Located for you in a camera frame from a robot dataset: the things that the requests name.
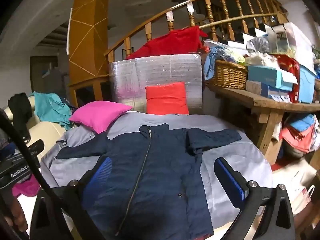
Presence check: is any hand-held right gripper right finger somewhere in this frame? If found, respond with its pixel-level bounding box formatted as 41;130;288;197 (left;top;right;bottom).
214;157;297;240

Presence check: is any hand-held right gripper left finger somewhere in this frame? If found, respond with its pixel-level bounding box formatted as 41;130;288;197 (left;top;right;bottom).
29;156;112;240

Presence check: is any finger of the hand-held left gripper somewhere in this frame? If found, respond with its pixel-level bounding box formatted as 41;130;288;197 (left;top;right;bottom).
26;140;45;155

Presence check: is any navy puffer jacket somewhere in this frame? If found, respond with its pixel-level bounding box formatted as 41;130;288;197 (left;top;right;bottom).
56;123;242;240

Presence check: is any person's left hand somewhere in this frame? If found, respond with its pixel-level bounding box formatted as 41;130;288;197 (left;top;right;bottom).
7;197;28;232

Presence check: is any magenta cloth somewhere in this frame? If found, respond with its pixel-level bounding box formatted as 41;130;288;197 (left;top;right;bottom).
11;174;42;198

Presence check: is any black garment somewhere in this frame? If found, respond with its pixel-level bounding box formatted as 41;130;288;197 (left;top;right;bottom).
7;92;33;140

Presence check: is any grey bed sheet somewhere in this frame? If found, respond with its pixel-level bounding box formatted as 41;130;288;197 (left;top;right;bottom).
40;111;273;230

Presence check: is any teal shirt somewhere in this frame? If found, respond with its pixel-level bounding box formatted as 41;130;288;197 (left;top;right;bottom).
30;92;78;130

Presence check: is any pink pillow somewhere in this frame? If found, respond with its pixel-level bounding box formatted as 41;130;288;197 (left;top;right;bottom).
69;100;133;134

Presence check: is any dark wooden door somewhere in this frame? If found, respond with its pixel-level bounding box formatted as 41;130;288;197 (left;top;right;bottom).
30;55;69;95

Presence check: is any pile of red and blue cloth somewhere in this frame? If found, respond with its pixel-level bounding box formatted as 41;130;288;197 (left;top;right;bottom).
279;114;320;154

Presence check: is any wooden table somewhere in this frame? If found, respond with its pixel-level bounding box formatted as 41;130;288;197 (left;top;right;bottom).
206;82;320;159

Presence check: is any white and blue box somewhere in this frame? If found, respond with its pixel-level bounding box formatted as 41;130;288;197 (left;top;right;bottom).
246;80;292;103

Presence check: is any red pillow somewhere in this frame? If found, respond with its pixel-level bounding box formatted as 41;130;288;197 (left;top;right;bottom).
145;82;190;115

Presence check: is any wicker basket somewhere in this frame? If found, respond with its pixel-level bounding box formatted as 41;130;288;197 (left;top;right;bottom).
214;59;248;90

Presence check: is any light blue cardboard box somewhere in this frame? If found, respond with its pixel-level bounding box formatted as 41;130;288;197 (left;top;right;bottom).
246;65;298;92

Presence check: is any orange pillar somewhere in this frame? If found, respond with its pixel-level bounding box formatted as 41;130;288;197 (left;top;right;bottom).
67;0;113;85

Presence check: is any silver foil insulation panel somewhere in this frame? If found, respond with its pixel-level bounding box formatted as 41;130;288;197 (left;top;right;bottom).
108;52;203;114

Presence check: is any blue plastic storage bin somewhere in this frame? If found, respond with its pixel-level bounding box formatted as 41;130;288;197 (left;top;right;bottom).
297;64;317;104

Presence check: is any red printed bag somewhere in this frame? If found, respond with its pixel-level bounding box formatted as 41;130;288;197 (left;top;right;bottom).
271;54;300;103

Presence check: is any grey plastic bag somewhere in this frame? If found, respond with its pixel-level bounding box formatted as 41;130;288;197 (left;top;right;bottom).
246;37;270;54

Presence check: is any wooden stair railing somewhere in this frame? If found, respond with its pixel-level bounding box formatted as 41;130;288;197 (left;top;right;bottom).
104;0;288;64

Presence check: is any white shopping bag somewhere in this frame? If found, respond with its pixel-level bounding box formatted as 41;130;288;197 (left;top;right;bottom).
265;22;313;55

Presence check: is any black cable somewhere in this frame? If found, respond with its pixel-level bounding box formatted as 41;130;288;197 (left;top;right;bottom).
0;115;65;205

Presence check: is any white paper bag with handles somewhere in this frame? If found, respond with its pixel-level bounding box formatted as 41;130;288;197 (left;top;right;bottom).
291;185;316;215

